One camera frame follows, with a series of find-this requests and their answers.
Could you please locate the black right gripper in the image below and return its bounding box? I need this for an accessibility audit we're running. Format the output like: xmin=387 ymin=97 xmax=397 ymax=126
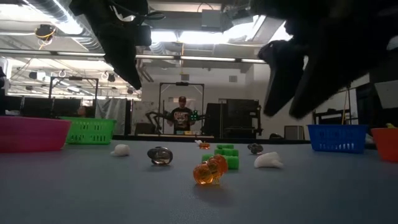
xmin=259 ymin=6 xmax=398 ymax=119

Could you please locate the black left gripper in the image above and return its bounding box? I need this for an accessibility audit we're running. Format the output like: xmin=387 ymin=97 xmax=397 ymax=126
xmin=71 ymin=0 xmax=149 ymax=91

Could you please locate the small dark translucent skull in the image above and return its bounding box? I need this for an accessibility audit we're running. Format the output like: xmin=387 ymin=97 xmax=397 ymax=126
xmin=147 ymin=146 xmax=174 ymax=166
xmin=247 ymin=142 xmax=264 ymax=156

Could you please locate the green block toy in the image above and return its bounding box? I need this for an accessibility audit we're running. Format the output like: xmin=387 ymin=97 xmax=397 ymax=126
xmin=201 ymin=154 xmax=240 ymax=170

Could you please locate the long ceiling light tube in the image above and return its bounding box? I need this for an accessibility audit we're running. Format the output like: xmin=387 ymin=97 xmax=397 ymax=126
xmin=136 ymin=54 xmax=175 ymax=60
xmin=180 ymin=55 xmax=237 ymax=62
xmin=241 ymin=58 xmax=268 ymax=65

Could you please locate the black side desk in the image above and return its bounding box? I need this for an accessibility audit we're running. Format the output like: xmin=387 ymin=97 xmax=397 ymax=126
xmin=312 ymin=108 xmax=358 ymax=126

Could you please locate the grey cover sheet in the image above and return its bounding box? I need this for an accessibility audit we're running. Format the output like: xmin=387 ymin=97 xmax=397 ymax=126
xmin=95 ymin=98 xmax=127 ymax=136

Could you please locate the yellow pole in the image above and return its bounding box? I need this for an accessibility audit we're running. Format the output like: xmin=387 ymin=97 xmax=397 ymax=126
xmin=341 ymin=90 xmax=351 ymax=125

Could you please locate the person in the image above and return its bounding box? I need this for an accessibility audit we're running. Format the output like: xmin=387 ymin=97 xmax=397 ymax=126
xmin=166 ymin=95 xmax=196 ymax=135
xmin=76 ymin=105 xmax=90 ymax=118

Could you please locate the black chair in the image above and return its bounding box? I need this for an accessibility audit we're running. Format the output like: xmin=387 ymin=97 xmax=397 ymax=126
xmin=134 ymin=122 xmax=157 ymax=136

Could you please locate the grey box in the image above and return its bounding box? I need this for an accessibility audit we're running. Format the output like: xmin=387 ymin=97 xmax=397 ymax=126
xmin=284 ymin=124 xmax=306 ymax=141

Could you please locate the black cabinet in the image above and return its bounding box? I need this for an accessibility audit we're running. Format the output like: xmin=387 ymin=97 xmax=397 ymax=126
xmin=356 ymin=62 xmax=398 ymax=129

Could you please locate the black monitor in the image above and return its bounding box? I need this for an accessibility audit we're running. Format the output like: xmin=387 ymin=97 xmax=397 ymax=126
xmin=22 ymin=96 xmax=53 ymax=118
xmin=52 ymin=98 xmax=83 ymax=118

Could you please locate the blue plastic basket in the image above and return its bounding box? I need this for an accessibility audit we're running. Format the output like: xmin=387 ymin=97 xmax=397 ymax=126
xmin=307 ymin=124 xmax=369 ymax=154

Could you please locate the green plastic basket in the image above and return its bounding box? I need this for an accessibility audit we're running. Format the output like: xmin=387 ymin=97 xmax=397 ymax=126
xmin=59 ymin=116 xmax=117 ymax=146

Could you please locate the background wooden table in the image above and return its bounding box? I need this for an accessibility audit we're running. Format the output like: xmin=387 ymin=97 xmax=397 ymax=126
xmin=136 ymin=133 xmax=215 ymax=139

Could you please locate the grey panel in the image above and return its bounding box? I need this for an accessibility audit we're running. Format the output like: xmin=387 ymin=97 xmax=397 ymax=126
xmin=374 ymin=80 xmax=398 ymax=110

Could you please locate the grey ceiling unit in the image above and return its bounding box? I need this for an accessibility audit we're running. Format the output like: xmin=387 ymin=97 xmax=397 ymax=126
xmin=201 ymin=9 xmax=223 ymax=32

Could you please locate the orange plastic bowl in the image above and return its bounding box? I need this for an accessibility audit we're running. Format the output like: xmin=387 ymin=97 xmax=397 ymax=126
xmin=369 ymin=127 xmax=398 ymax=163

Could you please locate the pink plastic bowl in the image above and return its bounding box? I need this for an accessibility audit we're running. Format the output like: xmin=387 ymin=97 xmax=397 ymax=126
xmin=0 ymin=115 xmax=72 ymax=154

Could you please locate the grey-blue table mat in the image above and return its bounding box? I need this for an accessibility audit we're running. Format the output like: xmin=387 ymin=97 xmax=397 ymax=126
xmin=0 ymin=139 xmax=398 ymax=224

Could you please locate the large orange translucent toy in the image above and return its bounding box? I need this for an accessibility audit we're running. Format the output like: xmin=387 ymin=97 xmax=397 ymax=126
xmin=193 ymin=154 xmax=229 ymax=187

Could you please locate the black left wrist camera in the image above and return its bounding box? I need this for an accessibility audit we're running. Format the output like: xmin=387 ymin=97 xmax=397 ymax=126
xmin=135 ymin=24 xmax=152 ymax=47

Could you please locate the black gantry frame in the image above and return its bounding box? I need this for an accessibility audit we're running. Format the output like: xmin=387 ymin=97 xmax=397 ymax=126
xmin=158 ymin=82 xmax=205 ymax=135

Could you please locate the yellow cable reel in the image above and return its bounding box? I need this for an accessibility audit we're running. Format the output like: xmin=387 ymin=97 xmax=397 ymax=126
xmin=34 ymin=24 xmax=57 ymax=43

